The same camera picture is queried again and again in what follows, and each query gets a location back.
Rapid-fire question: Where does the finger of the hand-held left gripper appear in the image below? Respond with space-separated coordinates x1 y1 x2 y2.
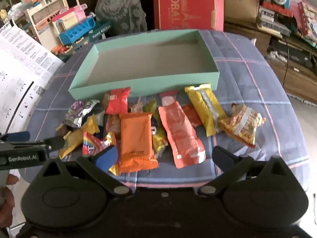
0 131 31 143
32 136 65 152

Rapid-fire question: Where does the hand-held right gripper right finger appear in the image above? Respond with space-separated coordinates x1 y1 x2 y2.
198 146 296 196

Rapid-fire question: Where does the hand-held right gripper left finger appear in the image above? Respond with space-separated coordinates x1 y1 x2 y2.
37 145 133 196

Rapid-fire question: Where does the rainbow candy packet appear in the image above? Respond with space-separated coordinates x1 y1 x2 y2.
82 131 117 157

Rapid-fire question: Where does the clear packet with orange snacks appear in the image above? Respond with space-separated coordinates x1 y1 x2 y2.
105 114 122 139

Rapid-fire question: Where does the orange snack packet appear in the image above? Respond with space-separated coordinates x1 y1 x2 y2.
118 112 159 175

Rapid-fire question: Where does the lattice crisps snack packet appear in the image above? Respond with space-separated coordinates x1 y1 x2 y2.
218 103 266 148

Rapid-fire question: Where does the purple grape candy packet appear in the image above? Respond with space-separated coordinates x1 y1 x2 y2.
64 99 100 129

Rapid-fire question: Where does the long salmon snack packet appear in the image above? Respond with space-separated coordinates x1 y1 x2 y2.
158 101 206 169

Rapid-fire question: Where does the yellow-green packet with eyes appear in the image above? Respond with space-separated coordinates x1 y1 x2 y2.
145 97 169 158

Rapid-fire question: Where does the small red snack packet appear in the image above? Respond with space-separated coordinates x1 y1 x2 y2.
106 87 131 115

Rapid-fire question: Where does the teal cardboard box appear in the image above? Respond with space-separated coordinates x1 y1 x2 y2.
68 29 220 101

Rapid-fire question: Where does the person's left hand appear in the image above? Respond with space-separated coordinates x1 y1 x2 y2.
0 174 20 229

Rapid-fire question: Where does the brown snack packet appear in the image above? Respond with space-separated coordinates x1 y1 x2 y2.
55 123 73 137

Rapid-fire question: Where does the small red-orange snack packet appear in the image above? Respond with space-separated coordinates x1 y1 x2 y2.
182 104 202 128

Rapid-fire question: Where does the long yellow snack packet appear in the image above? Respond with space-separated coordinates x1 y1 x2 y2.
184 84 227 137

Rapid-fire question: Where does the printed instruction sheet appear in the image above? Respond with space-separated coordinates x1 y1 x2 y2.
0 21 65 135

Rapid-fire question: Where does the wooden cabinet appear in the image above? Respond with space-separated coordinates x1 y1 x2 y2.
224 22 317 102

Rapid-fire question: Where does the blue toy rack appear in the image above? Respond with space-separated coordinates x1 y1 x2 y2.
59 15 96 45

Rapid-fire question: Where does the green toy kitchen box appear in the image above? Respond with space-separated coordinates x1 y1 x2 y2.
72 21 114 52

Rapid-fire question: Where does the cream toy kitchen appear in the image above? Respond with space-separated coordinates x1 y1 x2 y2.
25 0 80 55

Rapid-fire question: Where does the pink toy house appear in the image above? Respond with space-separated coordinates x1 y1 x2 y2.
52 4 88 37

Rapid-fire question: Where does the grey lace cloth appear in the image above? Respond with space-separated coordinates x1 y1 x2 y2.
94 0 155 40

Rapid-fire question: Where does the red gift box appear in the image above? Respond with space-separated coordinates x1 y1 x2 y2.
152 0 225 32

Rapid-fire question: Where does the cardboard box with blue print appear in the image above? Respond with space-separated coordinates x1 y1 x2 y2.
223 0 263 28

